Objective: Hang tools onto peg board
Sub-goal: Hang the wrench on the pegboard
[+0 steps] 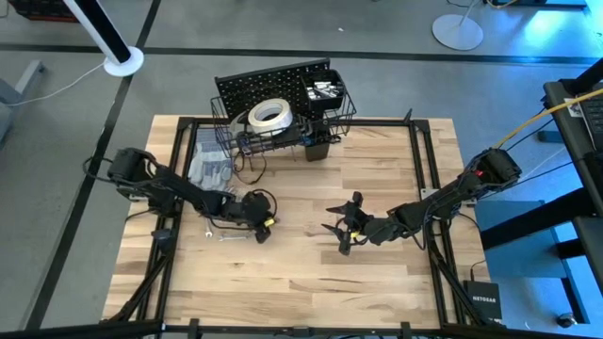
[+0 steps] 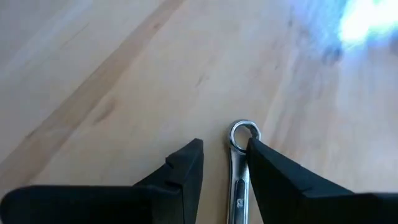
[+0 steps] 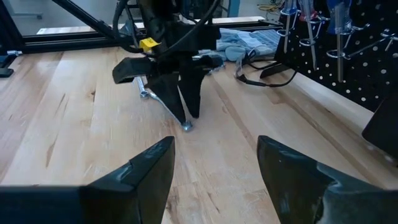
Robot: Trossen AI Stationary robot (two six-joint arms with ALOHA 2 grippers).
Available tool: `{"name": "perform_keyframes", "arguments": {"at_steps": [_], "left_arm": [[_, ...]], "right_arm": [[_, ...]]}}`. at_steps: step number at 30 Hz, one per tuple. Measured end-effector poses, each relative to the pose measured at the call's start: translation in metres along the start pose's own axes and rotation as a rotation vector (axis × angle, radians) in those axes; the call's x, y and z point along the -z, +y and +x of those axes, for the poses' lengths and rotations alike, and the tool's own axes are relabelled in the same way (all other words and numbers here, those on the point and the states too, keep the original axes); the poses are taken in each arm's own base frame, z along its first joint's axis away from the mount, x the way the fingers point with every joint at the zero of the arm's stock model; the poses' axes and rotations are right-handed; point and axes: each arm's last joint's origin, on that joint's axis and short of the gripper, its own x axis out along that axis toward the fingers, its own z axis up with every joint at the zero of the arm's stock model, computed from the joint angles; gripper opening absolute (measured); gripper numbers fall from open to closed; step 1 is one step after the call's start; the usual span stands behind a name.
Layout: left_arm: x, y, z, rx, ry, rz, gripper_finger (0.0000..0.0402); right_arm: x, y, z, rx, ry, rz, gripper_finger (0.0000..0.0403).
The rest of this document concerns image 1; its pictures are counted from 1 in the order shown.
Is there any grey table leg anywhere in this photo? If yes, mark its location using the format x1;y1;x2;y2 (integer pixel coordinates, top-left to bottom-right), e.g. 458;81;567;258
0;59;47;142

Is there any white floor cable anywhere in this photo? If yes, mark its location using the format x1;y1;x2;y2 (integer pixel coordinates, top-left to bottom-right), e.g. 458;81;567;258
8;60;107;107

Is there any black metal pegboard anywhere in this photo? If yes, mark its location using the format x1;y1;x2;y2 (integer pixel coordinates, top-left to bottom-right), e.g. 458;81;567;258
215;57;334;124

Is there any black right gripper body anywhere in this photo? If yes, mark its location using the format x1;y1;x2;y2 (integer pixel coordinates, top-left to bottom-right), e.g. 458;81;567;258
346;190;401;246

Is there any black Netgear network switch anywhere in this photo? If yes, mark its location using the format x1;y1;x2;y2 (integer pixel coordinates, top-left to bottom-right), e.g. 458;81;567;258
463;280;504;324

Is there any red black crate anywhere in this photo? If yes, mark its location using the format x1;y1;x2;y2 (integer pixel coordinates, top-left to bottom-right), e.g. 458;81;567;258
8;0;79;24

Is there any black side desk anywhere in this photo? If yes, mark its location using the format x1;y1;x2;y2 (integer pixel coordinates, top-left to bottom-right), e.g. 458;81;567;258
541;58;603;218

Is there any black looped cable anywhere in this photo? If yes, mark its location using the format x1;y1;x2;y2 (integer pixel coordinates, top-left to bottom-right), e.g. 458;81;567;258
233;150;269;186

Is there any steel head hammer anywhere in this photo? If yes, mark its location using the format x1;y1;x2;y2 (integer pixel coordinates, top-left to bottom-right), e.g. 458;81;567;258
229;111;253;142

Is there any grey round floor stand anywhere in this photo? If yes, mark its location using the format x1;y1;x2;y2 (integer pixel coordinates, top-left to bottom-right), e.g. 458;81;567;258
432;0;485;52

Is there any grey work glove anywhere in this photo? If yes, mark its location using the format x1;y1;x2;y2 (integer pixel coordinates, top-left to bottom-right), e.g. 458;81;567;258
187;129;236;194

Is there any black pegboard bin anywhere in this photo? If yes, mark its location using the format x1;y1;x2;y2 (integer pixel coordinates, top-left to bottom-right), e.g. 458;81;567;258
300;68;349;113

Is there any white black pole stand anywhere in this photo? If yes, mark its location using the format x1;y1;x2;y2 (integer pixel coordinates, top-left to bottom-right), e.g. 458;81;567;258
62;0;145;78

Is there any black wire basket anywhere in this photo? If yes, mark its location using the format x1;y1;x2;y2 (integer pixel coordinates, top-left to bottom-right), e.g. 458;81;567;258
210;88;358;159

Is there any white tape roll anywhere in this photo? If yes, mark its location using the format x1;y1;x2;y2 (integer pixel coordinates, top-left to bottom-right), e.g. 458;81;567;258
247;98;295;138

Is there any black caster wheel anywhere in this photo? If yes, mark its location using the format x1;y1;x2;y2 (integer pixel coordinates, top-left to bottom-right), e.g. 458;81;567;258
555;312;578;330

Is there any yellow cable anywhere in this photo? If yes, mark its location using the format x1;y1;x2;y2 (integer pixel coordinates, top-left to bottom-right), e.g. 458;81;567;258
494;87;603;150

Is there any black aluminium table frame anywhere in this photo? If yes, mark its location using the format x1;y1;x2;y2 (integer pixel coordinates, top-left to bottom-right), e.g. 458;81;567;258
101;115;508;339

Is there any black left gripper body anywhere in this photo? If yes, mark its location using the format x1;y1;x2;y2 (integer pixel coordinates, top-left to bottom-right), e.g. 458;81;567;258
233;190;278;228

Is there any black left wrist camera cable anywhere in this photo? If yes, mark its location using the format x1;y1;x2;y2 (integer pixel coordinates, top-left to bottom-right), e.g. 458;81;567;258
252;187;280;222

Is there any black box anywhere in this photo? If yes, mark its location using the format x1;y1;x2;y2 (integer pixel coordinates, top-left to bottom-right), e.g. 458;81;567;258
304;140;332;164

